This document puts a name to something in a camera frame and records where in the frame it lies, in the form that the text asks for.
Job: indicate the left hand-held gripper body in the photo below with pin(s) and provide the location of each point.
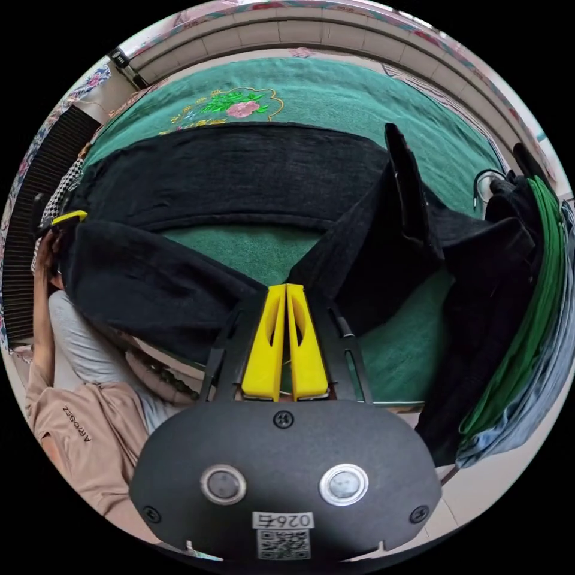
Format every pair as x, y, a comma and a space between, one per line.
45, 224

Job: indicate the pile of clothes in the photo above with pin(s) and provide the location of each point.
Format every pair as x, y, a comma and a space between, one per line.
507, 314

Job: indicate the black pants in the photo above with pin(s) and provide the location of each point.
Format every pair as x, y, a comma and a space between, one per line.
224, 179

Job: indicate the black and white checkered cloth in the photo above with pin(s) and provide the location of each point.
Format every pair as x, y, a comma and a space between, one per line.
67, 188

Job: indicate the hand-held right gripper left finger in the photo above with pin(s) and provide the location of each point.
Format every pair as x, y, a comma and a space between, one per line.
263, 355

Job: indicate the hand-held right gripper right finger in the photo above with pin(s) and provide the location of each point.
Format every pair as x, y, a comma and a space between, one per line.
310, 359

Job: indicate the person's left hand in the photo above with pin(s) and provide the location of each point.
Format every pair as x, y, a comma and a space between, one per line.
45, 260

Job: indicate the person's left forearm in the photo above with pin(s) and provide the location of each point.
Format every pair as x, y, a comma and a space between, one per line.
38, 341

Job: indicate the person's body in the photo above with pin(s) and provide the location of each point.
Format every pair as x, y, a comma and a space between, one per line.
90, 431

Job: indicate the black ribbed panel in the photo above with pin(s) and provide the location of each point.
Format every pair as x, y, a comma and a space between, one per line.
40, 188

